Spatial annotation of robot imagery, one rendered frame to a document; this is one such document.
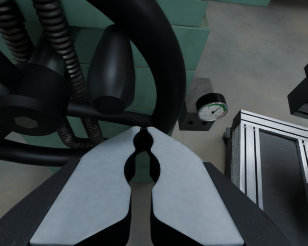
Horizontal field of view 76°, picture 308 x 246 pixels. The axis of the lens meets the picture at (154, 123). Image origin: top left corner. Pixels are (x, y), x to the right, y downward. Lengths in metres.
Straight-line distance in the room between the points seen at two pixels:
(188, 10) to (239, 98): 1.21
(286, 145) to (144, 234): 0.77
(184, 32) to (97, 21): 0.17
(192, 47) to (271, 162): 0.76
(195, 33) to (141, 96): 0.18
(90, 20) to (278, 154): 0.98
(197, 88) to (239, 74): 1.20
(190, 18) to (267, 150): 0.82
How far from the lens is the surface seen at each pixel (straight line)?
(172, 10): 0.34
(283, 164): 1.07
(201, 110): 0.41
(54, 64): 0.23
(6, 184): 1.15
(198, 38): 0.37
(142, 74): 0.41
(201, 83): 0.53
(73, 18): 0.25
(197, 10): 0.35
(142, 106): 0.48
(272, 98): 1.66
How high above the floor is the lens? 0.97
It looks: 55 degrees down
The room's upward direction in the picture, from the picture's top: 12 degrees clockwise
